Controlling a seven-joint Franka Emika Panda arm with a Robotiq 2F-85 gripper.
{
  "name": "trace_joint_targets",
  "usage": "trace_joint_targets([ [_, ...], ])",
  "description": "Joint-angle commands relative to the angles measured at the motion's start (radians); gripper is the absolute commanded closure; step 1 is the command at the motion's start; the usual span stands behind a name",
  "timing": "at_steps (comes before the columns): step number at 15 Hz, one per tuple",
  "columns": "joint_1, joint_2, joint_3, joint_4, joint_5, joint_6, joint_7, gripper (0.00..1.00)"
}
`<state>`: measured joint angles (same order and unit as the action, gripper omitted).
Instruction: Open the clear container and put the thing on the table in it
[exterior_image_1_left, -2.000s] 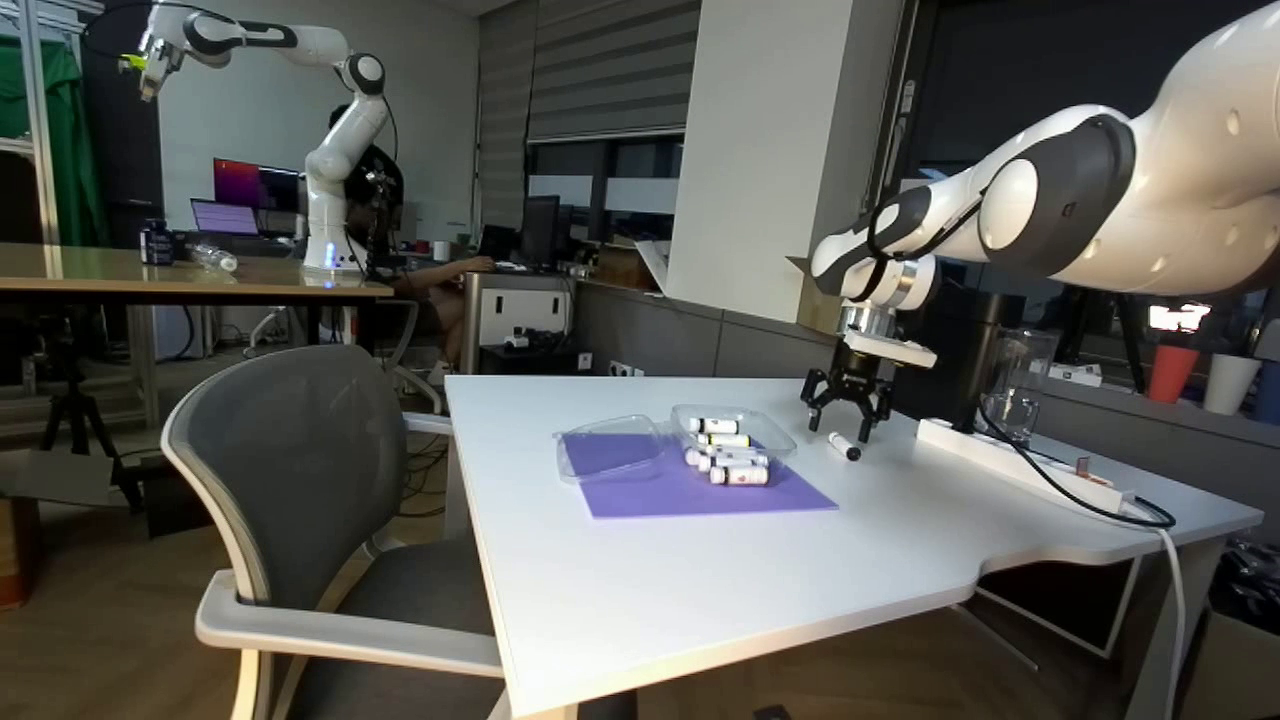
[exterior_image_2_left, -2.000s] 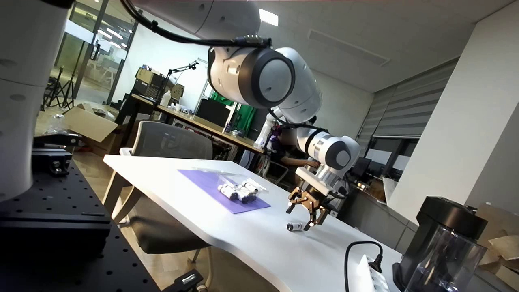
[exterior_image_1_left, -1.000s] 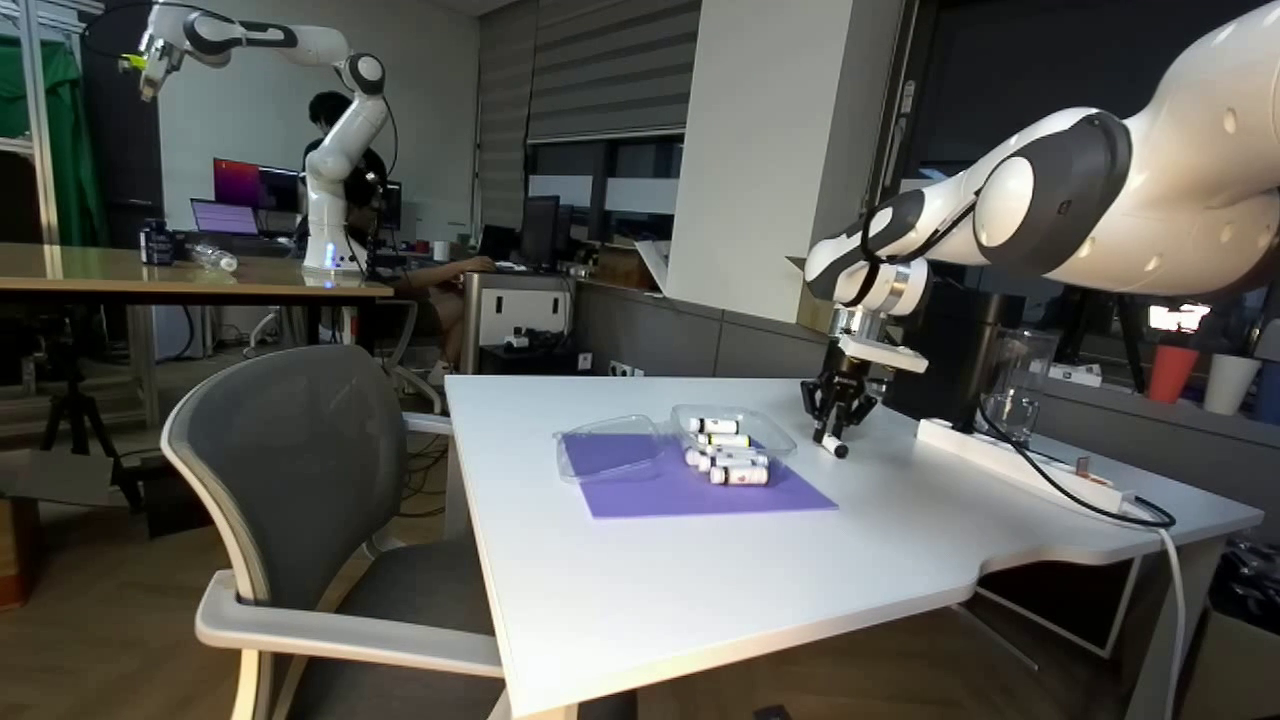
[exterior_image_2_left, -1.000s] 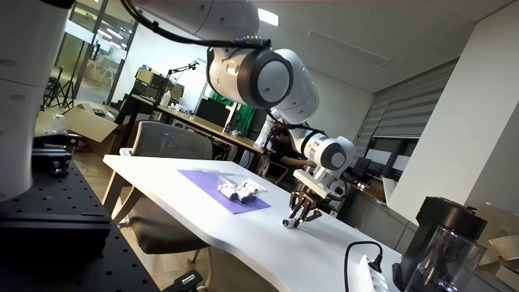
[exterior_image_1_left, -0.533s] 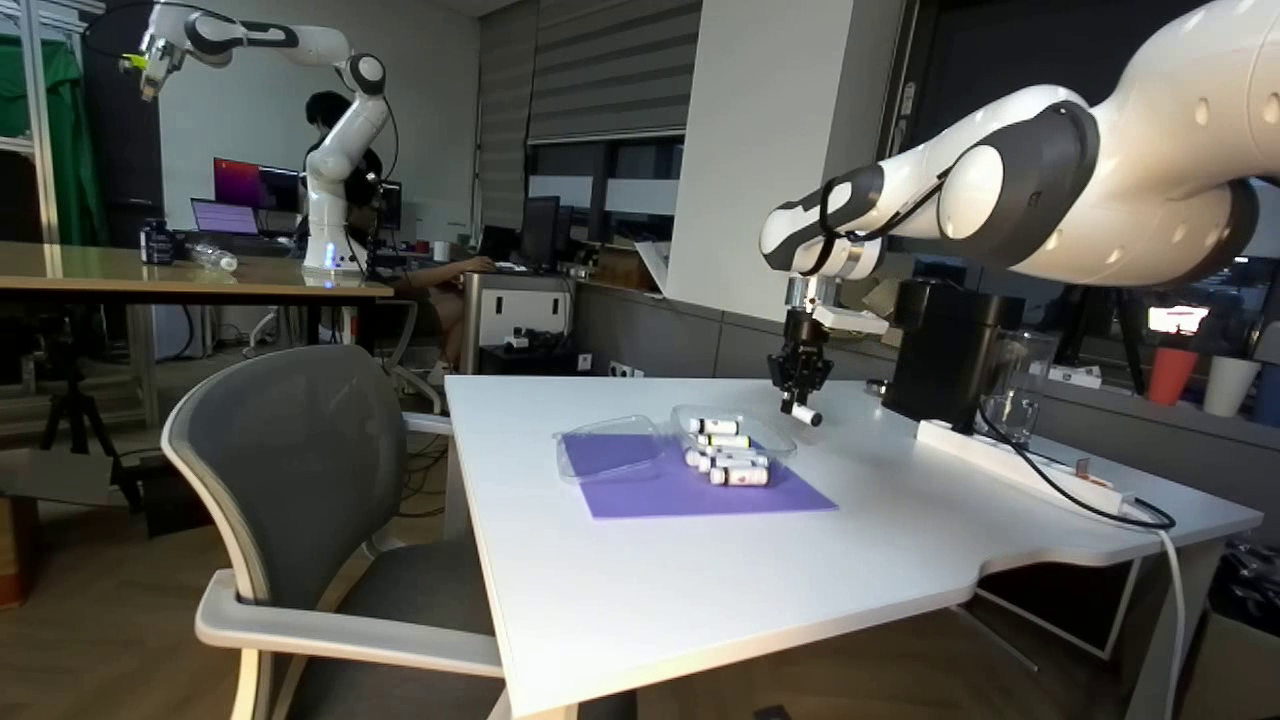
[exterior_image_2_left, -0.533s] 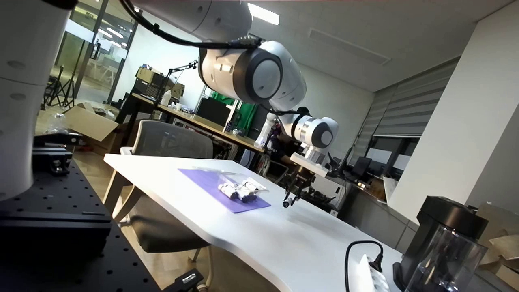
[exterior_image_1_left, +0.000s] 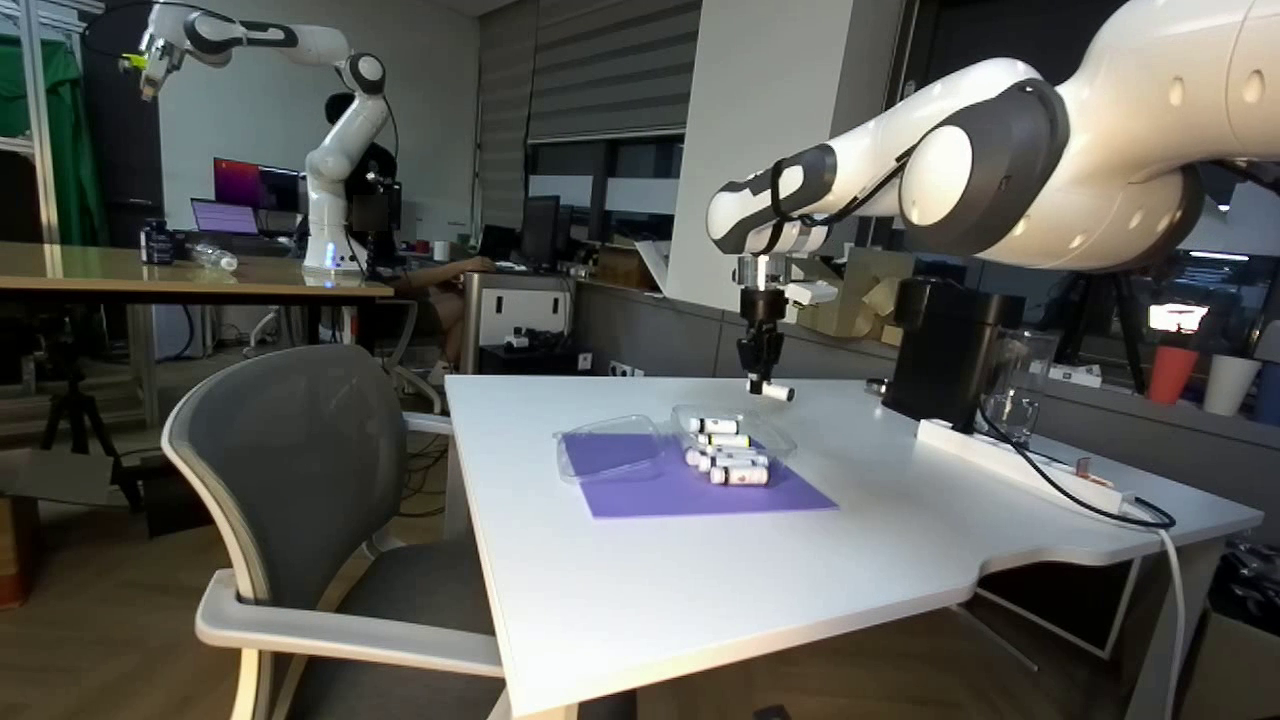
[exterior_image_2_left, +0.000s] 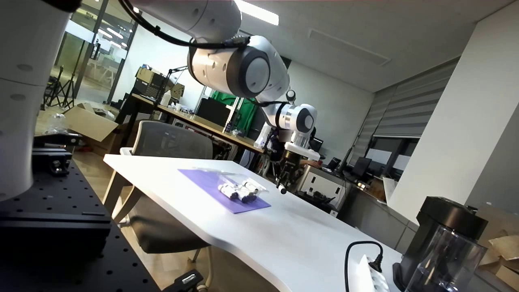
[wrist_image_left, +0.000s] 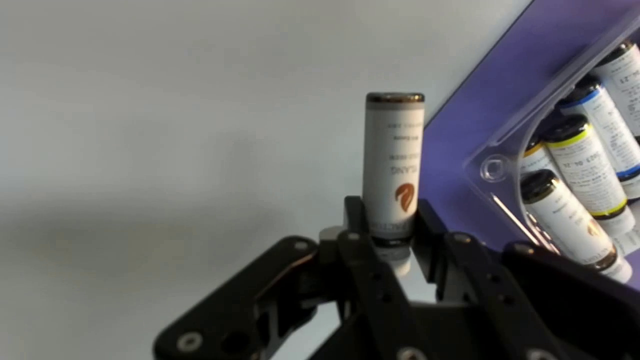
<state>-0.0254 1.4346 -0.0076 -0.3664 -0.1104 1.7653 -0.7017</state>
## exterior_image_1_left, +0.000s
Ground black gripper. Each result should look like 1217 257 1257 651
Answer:
736 251 795 391

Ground clear plastic lid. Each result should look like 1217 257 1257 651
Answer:
548 408 671 489

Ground black power cable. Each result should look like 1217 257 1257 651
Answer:
977 400 1182 532

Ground black bag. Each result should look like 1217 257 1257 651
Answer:
1178 535 1280 720

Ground cardboard box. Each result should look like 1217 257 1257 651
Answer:
787 245 919 343

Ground open laptop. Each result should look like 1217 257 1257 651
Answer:
188 194 301 260

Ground white power cord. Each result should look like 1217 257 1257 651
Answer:
1150 514 1193 720

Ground monitor with pink screen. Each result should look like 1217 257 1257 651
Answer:
210 152 310 211

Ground white cup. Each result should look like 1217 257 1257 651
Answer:
1201 346 1263 421

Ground grey window blinds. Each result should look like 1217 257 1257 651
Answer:
473 0 704 146

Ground grey mesh office chair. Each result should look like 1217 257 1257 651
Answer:
155 341 512 720

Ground wooden desk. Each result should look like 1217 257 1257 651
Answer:
0 241 400 405

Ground white computer case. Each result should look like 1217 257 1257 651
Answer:
465 265 581 359

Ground red cup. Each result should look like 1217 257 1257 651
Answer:
1146 341 1203 408

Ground green cloth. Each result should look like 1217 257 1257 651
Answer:
0 34 108 247

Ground white power strip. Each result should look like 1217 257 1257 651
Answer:
916 411 1182 532

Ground person in dark shirt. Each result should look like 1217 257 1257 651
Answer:
339 136 501 308

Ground black tripod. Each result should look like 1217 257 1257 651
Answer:
37 341 150 511

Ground purple mat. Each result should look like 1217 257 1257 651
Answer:
558 427 845 524

